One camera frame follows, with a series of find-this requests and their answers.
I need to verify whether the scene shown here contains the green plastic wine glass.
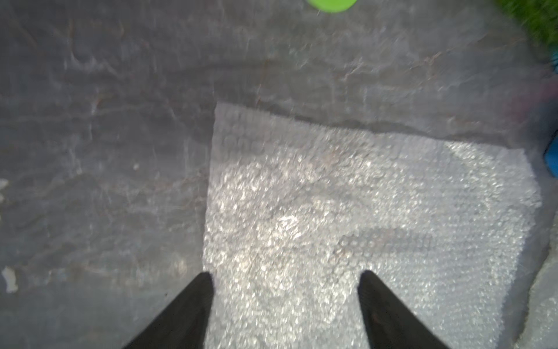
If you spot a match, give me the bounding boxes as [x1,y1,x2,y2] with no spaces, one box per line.
[307,0,357,13]

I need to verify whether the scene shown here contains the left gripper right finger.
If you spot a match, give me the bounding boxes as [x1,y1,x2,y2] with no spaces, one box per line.
[357,270,448,349]

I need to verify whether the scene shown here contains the bubble wrap sheet stack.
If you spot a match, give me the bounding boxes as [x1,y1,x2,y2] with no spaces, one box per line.
[514,216,558,348]

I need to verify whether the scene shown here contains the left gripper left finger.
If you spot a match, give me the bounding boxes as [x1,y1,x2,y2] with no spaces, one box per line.
[124,272,214,349]

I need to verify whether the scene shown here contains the green artificial grass mat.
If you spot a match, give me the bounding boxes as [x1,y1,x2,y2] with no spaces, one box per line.
[496,0,557,47]

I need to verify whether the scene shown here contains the blue tape dispenser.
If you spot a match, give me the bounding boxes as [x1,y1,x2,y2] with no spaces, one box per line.
[543,133,558,178]

